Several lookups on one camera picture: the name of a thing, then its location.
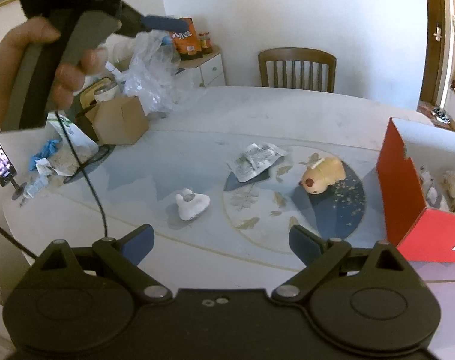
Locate blue white sock bundle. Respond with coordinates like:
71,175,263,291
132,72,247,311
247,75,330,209
419,166,449,212

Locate dark sneakers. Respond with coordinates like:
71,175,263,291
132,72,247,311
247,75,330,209
431,106,451,125

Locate white ceramic figurine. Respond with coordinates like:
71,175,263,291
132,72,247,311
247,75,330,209
175,189,210,222

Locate brown wooden chair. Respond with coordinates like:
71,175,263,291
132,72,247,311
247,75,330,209
257,47,337,93

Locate printed silver foil wrapper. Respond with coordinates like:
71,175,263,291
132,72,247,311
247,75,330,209
227,143,287,183

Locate blue glove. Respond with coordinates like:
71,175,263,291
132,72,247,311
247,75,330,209
28,139,61,172

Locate yellow pig plush toy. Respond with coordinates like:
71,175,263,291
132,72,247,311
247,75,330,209
299,157,346,195

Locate black cable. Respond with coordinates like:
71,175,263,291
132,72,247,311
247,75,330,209
54,109,109,239

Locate white drawer cabinet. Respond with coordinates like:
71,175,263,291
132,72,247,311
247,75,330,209
175,48,226,89

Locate orange snack bag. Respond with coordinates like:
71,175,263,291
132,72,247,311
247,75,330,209
169,17,203,60

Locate brown door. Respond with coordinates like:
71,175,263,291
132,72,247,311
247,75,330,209
419,0,445,105

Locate smartphone on stand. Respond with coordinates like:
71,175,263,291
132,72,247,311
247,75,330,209
0,144,25,201

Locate person's left hand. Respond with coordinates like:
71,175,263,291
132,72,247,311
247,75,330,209
0,16,109,137

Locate red white cardboard box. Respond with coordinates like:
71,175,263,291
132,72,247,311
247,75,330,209
376,118,455,263

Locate clear plastic bag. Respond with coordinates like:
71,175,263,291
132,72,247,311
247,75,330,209
114,31,180,116

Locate brown cardboard box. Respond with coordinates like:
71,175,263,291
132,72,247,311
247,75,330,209
85,96,149,146

